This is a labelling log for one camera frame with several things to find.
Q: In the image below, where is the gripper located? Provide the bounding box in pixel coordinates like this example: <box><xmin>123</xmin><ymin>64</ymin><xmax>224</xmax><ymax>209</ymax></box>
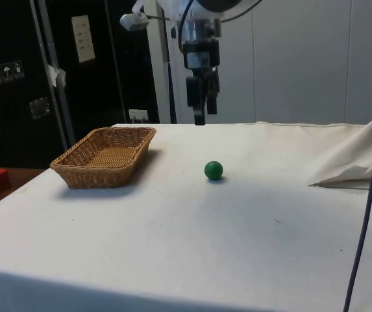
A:
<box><xmin>182</xmin><ymin>40</ymin><xmax>221</xmax><ymax>126</ymax></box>

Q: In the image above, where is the green ball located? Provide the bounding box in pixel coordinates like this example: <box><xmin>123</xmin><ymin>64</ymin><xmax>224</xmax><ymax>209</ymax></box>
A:
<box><xmin>204</xmin><ymin>161</ymin><xmax>225</xmax><ymax>181</ymax></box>

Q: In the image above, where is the wicker basket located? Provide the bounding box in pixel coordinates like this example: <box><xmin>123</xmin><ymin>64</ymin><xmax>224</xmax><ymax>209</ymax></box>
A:
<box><xmin>49</xmin><ymin>126</ymin><xmax>158</xmax><ymax>190</ymax></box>

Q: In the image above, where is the black cabinet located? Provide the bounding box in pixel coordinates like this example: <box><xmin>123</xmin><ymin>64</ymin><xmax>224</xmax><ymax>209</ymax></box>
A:
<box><xmin>0</xmin><ymin>0</ymin><xmax>160</xmax><ymax>170</ymax></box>

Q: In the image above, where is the black cable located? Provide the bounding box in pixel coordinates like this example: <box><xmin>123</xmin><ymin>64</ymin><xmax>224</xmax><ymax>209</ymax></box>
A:
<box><xmin>220</xmin><ymin>0</ymin><xmax>264</xmax><ymax>23</ymax></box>
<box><xmin>176</xmin><ymin>0</ymin><xmax>195</xmax><ymax>55</ymax></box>
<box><xmin>342</xmin><ymin>73</ymin><xmax>372</xmax><ymax>312</ymax></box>

